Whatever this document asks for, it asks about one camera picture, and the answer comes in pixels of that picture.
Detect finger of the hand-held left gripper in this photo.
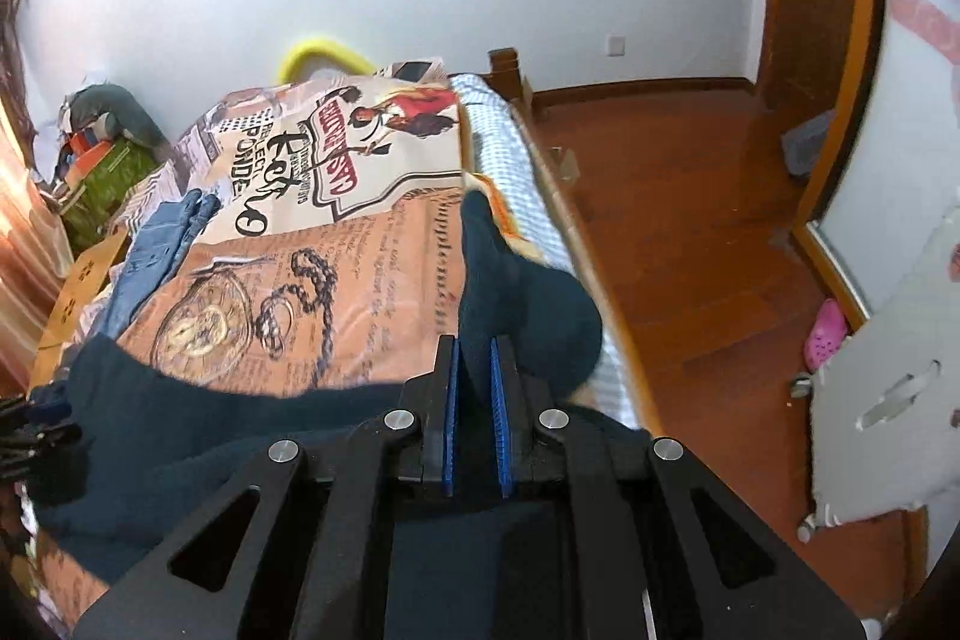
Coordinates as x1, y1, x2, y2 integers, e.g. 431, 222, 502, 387
0, 424, 83, 480
0, 394, 73, 428

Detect blue jeans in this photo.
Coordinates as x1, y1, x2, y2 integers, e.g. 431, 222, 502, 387
97, 190, 223, 341

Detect pink clog shoe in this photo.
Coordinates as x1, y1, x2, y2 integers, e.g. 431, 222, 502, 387
804, 299, 849, 368

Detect yellow foam tube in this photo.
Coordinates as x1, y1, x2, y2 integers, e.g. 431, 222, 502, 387
279, 38, 376, 83

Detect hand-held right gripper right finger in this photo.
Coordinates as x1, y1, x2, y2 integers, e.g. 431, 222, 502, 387
489, 337, 868, 640

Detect dark teal pants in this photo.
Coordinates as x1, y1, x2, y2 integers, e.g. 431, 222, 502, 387
30, 188, 653, 640

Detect white foam board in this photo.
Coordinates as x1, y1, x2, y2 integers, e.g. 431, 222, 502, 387
806, 220, 960, 528

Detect grey cloth bundle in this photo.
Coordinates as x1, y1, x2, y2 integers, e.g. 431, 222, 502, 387
66, 83, 170, 150

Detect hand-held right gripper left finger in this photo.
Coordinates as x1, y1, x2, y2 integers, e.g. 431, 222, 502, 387
71, 334, 461, 640

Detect wooden door frame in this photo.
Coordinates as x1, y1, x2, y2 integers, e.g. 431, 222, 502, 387
757, 0, 880, 322

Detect checkered bed sheet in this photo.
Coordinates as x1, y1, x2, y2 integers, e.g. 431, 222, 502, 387
448, 74, 638, 431

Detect grey bag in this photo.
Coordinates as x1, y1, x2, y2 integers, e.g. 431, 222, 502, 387
780, 111, 838, 178

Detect orange box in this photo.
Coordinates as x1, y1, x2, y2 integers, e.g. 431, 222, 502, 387
60, 130, 115, 170

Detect bed with printed cover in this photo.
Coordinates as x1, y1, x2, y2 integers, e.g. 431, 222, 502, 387
37, 74, 542, 611

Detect cardboard box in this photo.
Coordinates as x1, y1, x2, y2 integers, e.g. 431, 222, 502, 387
30, 231, 133, 386

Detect orange striped curtain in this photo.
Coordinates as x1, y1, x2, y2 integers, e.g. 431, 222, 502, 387
0, 0, 76, 386

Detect wooden bed frame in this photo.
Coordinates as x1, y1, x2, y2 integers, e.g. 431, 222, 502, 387
450, 47, 662, 438

